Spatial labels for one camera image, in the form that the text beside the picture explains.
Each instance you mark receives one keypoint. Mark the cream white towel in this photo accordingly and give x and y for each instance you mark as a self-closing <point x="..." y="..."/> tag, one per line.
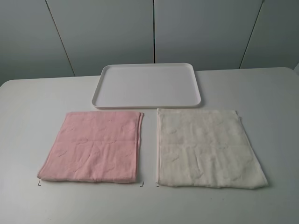
<point x="205" y="148"/>

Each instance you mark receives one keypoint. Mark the pink towel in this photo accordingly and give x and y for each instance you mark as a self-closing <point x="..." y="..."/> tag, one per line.
<point x="95" y="147"/>

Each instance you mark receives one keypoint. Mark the white rectangular plastic tray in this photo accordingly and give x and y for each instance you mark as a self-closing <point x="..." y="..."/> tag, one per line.
<point x="156" y="85"/>

